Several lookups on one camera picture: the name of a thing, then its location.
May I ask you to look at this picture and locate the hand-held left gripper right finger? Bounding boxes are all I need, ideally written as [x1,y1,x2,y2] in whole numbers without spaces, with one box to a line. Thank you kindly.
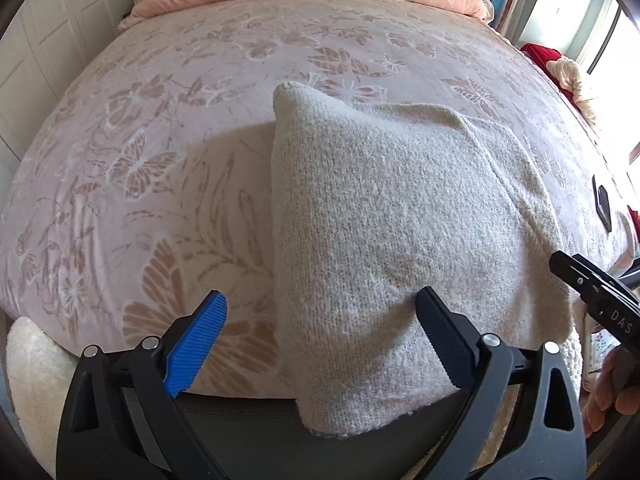
[409,287,587,480]

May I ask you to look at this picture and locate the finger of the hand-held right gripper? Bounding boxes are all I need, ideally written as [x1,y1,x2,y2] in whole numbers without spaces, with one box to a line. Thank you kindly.
[548,251,640,312]

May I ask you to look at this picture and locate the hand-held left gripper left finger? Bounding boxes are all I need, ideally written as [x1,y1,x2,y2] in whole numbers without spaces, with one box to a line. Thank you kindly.
[56,291,229,480]

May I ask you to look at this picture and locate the cream knit sweater black hearts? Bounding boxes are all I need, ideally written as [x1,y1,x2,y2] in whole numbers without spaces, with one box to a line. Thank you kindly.
[270,81,574,437]

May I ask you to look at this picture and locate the person's right hand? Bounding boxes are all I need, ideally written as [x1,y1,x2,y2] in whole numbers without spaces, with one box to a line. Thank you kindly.
[582,346,640,439]

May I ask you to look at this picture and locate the black flat device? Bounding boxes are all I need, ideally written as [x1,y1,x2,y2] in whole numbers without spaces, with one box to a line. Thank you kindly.
[592,174,614,234]

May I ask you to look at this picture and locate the pink butterfly print blanket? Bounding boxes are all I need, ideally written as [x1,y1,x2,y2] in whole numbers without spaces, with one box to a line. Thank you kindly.
[0,0,640,398]

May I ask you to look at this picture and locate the cream plush cloth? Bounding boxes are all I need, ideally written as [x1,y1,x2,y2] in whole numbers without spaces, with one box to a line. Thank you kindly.
[544,57,599,130]

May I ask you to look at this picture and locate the red cloth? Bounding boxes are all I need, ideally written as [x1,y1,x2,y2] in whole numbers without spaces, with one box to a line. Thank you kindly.
[520,43,601,132]

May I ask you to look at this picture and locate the bright window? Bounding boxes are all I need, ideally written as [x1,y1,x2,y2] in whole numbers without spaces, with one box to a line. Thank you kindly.
[547,0,640,111]

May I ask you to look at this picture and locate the white wardrobe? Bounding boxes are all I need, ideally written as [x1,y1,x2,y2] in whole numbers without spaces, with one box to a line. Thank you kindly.
[0,0,142,173]

